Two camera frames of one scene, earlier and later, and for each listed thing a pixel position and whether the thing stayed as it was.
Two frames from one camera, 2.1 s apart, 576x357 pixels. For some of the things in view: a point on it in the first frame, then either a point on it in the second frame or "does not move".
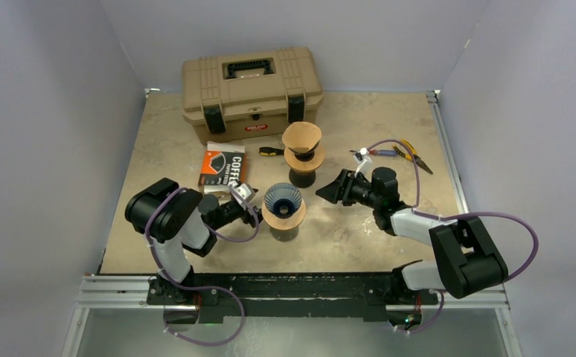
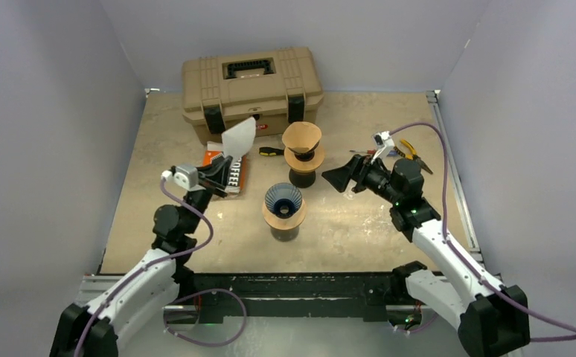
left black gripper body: x=242 y=211 -> x=199 y=198
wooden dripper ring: x=304 y=166 does not move
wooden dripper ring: x=284 y=224 does not move
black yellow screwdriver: x=265 y=151 does not move
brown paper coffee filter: x=301 y=136 does not move
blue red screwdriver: x=383 y=152 -> x=368 y=152
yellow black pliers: x=409 y=156 does not move
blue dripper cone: x=283 y=199 does not move
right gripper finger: x=348 y=176 -> x=359 y=161
